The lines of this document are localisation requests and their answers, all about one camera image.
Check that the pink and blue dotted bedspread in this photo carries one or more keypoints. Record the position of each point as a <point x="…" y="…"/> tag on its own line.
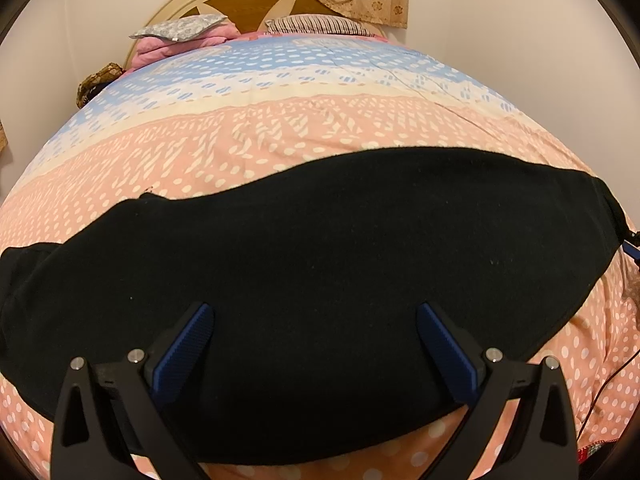
<point x="300" y="125"/>

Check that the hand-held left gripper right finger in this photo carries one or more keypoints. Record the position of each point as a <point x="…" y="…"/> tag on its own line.
<point x="445" y="350"/>

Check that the pink folded blanket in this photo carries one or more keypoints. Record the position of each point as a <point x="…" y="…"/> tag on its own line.
<point x="160" y="51"/>

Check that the black pants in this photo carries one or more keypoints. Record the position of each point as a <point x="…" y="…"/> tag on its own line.
<point x="320" y="240"/>

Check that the striped pillow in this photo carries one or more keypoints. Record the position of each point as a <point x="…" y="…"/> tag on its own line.
<point x="315" y="25"/>

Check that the cream wooden headboard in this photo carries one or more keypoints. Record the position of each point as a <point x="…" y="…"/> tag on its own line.
<point x="240" y="2"/>

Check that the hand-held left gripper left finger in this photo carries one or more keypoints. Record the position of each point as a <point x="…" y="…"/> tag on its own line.
<point x="186" y="345"/>

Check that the red patterned cloth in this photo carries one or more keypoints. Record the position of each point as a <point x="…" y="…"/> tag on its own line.
<point x="585" y="455"/>

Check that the beige floral side curtain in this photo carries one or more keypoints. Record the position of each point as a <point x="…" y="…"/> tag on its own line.
<point x="2" y="135"/>

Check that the grey patterned pillow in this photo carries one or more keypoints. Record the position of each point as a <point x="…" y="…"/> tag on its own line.
<point x="185" y="27"/>

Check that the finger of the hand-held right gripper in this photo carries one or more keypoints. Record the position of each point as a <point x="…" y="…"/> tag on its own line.
<point x="632" y="249"/>

